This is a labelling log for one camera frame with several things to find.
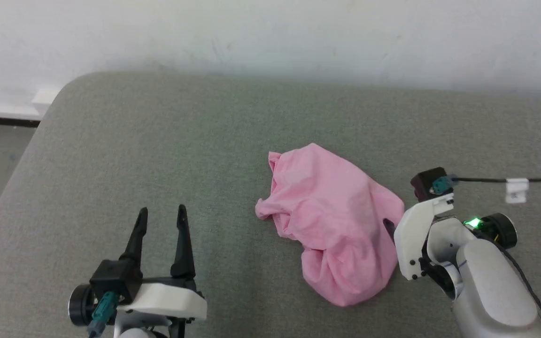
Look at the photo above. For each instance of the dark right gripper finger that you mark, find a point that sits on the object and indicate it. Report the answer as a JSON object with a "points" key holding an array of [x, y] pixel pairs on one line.
{"points": [[389, 227]]}

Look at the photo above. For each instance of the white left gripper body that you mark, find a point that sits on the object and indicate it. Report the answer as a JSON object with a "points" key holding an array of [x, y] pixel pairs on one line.
{"points": [[167, 298]]}

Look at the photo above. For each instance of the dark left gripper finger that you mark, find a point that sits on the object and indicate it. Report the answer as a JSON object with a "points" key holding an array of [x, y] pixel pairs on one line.
{"points": [[183, 249], [138, 234]]}

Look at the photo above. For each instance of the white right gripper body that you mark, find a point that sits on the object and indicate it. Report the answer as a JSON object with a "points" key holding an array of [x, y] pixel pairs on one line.
{"points": [[411, 239]]}

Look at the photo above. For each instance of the pink garment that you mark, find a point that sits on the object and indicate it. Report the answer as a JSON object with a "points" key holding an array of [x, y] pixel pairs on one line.
{"points": [[327, 211]]}

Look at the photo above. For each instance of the grey fabric sofa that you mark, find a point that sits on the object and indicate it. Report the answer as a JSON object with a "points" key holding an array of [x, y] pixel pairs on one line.
{"points": [[158, 164]]}

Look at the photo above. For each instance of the black baseboard strip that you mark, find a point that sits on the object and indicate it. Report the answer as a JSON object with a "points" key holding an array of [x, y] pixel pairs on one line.
{"points": [[3, 121]]}

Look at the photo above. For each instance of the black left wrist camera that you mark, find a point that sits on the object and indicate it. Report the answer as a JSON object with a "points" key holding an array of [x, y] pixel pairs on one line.
{"points": [[113, 279]]}

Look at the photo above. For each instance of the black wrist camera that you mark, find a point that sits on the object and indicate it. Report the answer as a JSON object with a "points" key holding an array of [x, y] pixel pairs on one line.
{"points": [[113, 279], [425, 184]]}

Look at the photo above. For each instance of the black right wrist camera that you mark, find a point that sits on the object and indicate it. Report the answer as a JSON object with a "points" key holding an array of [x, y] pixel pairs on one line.
{"points": [[425, 184]]}

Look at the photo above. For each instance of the white wall ledge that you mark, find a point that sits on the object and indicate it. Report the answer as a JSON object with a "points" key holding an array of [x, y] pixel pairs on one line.
{"points": [[40, 99]]}

